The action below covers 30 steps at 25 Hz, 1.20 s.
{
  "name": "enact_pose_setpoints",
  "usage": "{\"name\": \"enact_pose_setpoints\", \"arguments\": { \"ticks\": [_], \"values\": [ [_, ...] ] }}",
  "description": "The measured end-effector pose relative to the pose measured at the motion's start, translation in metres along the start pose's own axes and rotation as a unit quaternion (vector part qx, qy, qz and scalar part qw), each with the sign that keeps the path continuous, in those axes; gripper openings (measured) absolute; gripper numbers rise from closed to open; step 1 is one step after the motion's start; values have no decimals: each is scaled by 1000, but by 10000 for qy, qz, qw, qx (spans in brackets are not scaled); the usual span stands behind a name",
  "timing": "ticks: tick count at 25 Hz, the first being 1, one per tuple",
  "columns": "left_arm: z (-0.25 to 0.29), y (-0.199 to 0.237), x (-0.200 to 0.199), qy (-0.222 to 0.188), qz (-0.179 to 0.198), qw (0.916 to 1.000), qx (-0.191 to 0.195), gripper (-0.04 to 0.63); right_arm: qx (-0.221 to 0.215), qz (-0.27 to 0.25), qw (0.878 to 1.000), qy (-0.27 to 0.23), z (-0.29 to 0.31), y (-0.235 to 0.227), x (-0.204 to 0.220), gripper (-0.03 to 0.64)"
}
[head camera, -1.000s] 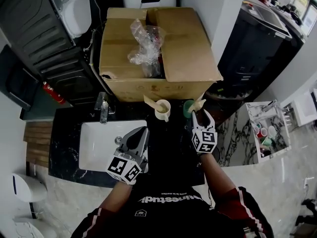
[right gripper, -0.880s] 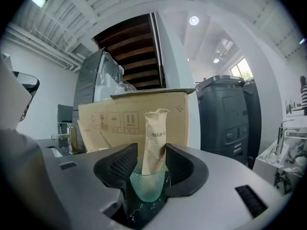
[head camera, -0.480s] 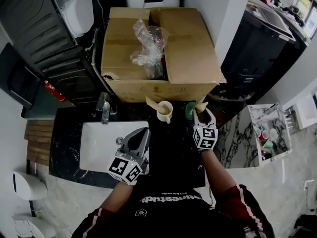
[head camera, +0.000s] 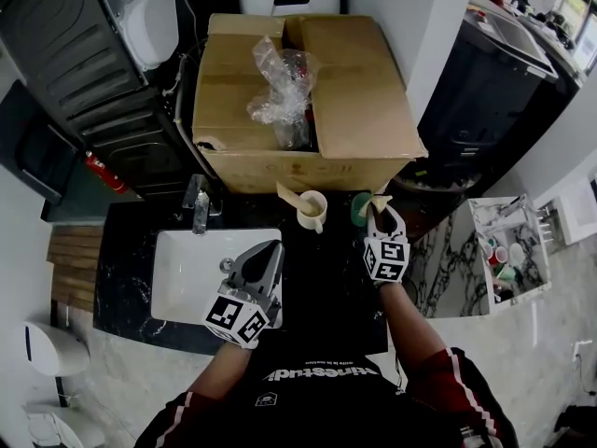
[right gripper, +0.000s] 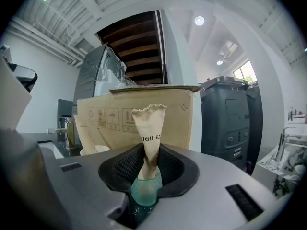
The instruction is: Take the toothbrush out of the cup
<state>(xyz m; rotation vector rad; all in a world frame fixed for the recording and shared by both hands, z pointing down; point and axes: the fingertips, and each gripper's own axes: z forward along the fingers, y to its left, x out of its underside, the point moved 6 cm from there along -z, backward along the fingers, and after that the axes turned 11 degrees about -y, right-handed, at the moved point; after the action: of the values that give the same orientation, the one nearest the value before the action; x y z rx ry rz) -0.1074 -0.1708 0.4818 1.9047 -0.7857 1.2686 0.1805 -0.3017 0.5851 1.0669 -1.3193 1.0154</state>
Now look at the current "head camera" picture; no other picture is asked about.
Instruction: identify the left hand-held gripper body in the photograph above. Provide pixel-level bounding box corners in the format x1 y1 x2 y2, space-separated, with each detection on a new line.
202 275 284 349

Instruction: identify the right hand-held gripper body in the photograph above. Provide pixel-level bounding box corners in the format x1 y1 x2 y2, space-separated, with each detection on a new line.
362 231 412 285

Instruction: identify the green translucent cup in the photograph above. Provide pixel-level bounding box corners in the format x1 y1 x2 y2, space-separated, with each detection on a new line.
350 192 374 229

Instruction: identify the beige cup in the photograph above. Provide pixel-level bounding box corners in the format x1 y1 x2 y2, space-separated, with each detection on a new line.
296 189 328 235

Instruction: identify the person's right forearm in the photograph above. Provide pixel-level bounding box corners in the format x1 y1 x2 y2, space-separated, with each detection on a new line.
375 280 451 382

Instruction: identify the person's left forearm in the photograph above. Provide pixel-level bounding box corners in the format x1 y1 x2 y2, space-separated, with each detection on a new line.
188 341 256 400

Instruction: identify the white rectangular sink basin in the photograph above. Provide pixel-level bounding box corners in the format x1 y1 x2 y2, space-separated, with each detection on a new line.
150 227 284 326

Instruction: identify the round dark tray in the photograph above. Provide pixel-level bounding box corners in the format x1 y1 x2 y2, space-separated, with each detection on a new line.
389 165 481 204

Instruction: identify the black marble washstand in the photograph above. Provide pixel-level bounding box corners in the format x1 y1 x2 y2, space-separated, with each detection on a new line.
92 189 391 358

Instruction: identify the white marble sink cabinet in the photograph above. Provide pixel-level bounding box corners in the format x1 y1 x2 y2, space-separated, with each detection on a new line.
405 193 554 319

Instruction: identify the chrome basin faucet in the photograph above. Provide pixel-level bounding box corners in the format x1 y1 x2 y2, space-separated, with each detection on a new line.
181 174 224 236
496 193 531 218

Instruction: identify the brown cardboard box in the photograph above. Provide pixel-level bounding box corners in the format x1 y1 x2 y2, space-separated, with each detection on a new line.
191 12 429 196

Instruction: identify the person's black red-striped shirt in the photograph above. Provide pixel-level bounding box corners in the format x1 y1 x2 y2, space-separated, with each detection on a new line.
134 345 519 448

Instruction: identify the chrome towel rack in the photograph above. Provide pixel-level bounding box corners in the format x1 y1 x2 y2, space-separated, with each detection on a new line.
535 203 561 242

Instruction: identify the black ribbed metal appliance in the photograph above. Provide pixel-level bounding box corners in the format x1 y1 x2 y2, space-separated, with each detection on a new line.
64 86 220 200

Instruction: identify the black top-load washing machine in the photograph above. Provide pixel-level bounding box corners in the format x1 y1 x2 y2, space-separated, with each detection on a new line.
417 9 568 176

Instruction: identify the clear plastic bag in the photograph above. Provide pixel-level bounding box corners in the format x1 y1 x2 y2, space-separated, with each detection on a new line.
245 35 321 151

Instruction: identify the wooden pallet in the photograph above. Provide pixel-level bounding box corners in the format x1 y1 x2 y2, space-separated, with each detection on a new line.
46 224 106 315

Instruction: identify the red fire extinguisher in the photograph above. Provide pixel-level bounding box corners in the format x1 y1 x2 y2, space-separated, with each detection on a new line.
84 150 130 194

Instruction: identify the dark stone platform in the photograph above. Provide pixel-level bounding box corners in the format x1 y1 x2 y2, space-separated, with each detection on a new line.
40 156 141 226

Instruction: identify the white display basin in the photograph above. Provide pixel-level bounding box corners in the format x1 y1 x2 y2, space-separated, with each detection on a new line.
554 175 597 246

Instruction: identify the white fixture with black slot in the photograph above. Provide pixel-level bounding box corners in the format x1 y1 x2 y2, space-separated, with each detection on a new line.
21 319 92 377

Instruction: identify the white ceramic toilet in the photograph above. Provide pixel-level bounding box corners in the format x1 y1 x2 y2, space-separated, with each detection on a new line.
22 403 106 448

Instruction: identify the black cloth item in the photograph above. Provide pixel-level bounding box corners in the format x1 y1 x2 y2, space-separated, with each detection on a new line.
554 403 597 438

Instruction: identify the white plastic device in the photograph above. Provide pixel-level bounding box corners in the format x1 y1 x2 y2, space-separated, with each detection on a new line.
90 0 181 72

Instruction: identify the grey ribbed metal appliance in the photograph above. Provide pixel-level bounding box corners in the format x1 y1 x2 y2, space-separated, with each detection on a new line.
0 0 150 120

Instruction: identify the grey drain hose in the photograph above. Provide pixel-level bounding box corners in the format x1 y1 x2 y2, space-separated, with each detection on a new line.
173 53 220 179

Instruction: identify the black panel with handle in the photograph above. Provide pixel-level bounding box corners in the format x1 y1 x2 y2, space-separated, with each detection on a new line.
0 79 80 207

